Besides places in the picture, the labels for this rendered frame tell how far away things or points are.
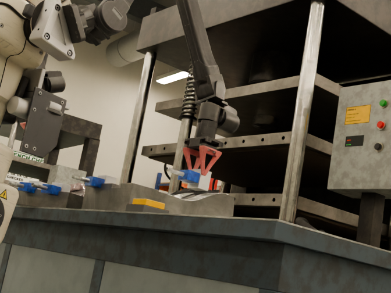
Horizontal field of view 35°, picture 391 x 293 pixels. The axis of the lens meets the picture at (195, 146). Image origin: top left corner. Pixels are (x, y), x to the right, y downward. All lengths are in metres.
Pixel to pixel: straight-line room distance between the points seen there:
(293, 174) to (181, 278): 0.98
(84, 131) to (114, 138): 3.28
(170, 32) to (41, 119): 1.74
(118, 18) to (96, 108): 8.17
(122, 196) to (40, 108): 0.36
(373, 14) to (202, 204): 1.24
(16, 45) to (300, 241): 0.78
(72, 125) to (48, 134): 4.91
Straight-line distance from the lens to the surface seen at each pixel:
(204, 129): 1.70
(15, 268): 2.20
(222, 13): 2.89
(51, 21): 1.43
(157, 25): 3.32
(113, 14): 1.53
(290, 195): 2.28
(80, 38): 1.44
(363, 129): 2.31
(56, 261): 1.94
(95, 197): 1.85
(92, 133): 6.53
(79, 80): 9.65
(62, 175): 6.12
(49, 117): 1.55
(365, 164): 2.26
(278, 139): 2.48
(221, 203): 1.89
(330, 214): 2.53
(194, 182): 1.67
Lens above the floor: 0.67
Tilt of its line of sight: 12 degrees up
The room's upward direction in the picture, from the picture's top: 10 degrees clockwise
